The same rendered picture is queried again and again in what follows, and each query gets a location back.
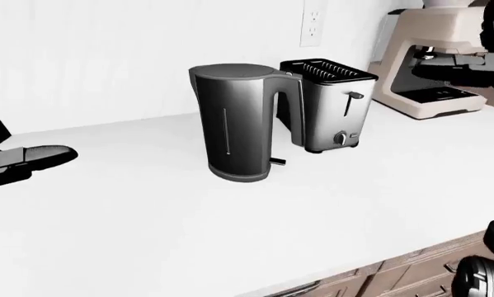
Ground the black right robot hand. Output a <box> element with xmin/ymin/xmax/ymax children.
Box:
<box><xmin>411</xmin><ymin>0</ymin><xmax>494</xmax><ymax>94</ymax></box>

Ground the beige espresso coffee machine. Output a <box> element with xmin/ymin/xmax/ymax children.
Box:
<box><xmin>370</xmin><ymin>0</ymin><xmax>488</xmax><ymax>121</ymax></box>

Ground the brown wooden drawer cabinet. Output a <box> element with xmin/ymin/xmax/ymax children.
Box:
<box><xmin>233</xmin><ymin>228</ymin><xmax>494</xmax><ymax>297</ymax></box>

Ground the steel two-slot toaster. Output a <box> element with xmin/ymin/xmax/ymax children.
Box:
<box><xmin>275</xmin><ymin>57</ymin><xmax>379</xmax><ymax>154</ymax></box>

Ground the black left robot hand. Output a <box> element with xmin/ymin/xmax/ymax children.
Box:
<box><xmin>0</xmin><ymin>107</ymin><xmax>80</xmax><ymax>191</ymax></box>

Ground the dark steel electric kettle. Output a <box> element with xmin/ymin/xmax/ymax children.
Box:
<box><xmin>187</xmin><ymin>63</ymin><xmax>303</xmax><ymax>183</ymax></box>

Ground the dark grey kettle base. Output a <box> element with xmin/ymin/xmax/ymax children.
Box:
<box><xmin>207</xmin><ymin>162</ymin><xmax>270</xmax><ymax>184</ymax></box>

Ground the white wall power outlet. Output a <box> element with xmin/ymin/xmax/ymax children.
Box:
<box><xmin>299</xmin><ymin>0</ymin><xmax>326</xmax><ymax>49</ymax></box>

